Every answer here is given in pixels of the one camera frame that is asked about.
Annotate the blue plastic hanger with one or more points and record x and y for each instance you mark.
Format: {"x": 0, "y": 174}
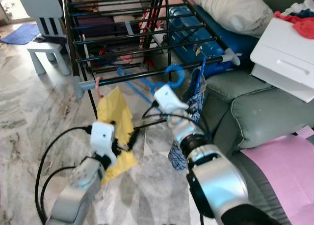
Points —
{"x": 202, "y": 70}
{"x": 166, "y": 74}

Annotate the pink foam mat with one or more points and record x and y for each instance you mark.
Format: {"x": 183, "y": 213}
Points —
{"x": 279, "y": 171}

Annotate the beige pillow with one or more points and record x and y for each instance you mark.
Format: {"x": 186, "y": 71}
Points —
{"x": 230, "y": 12}

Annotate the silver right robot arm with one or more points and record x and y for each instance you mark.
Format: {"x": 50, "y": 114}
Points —
{"x": 216, "y": 176}

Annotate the yellow shirt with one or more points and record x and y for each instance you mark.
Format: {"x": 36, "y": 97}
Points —
{"x": 117, "y": 122}

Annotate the grey green leather sofa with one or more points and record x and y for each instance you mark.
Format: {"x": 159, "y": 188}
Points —
{"x": 260, "y": 112}

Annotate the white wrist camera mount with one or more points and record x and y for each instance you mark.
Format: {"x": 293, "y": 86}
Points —
{"x": 103, "y": 139}
{"x": 169, "y": 100}

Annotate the red cloth pile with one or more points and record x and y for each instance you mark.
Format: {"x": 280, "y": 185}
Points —
{"x": 297, "y": 21}

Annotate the light grey kid chair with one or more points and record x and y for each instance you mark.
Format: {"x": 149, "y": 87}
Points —
{"x": 46, "y": 29}

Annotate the blue plaid shirt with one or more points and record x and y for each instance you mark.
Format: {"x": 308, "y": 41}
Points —
{"x": 181, "y": 154}

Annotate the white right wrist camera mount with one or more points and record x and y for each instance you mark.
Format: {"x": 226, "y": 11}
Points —
{"x": 169, "y": 100}

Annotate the white drawer unit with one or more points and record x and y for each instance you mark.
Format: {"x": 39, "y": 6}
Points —
{"x": 284, "y": 56}

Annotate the pink plastic hanger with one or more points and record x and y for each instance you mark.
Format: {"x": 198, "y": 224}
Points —
{"x": 99, "y": 87}

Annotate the black metal drying rack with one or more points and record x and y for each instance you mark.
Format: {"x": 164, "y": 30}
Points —
{"x": 127, "y": 77}

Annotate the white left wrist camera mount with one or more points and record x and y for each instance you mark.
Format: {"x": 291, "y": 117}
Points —
{"x": 103, "y": 139}

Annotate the blue floor rug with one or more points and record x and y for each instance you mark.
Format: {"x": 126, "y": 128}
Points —
{"x": 19, "y": 34}

